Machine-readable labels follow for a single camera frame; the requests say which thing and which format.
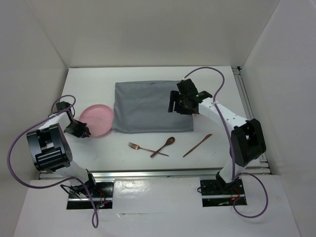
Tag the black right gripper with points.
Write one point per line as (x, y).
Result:
(174, 96)

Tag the copper knife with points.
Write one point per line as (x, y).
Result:
(192, 149)

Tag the grey cloth placemat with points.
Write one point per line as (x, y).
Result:
(142, 107)

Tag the aluminium rail right side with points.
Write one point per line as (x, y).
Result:
(241, 100)

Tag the pink plate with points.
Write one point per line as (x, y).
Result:
(99, 119)

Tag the copper fork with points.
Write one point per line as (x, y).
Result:
(137, 147)

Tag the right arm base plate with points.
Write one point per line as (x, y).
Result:
(214, 196)

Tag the aluminium rail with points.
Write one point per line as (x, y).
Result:
(264, 169)
(241, 100)

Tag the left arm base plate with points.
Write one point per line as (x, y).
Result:
(102, 196)

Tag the brown wooden spoon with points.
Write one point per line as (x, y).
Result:
(168, 142)

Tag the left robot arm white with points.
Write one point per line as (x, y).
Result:
(52, 153)

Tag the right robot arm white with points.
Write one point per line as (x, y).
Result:
(246, 139)

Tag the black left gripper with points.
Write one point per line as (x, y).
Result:
(80, 133)

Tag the aluminium rail front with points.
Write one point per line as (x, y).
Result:
(264, 169)

